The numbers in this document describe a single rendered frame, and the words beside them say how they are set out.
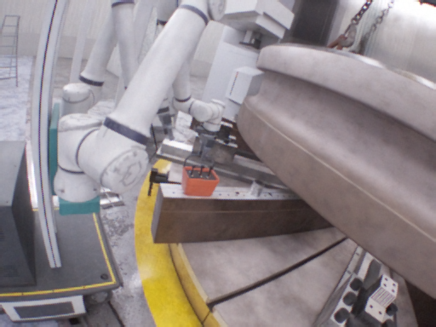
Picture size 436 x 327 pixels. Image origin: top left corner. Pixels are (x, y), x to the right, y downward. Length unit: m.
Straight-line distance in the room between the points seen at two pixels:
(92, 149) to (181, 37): 0.42
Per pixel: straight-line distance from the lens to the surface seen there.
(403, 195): 1.39
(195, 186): 1.34
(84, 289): 1.31
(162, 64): 0.71
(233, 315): 1.37
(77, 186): 0.86
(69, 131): 0.78
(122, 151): 0.66
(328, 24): 5.16
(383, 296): 1.28
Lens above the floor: 1.43
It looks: 23 degrees down
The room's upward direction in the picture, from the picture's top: 19 degrees clockwise
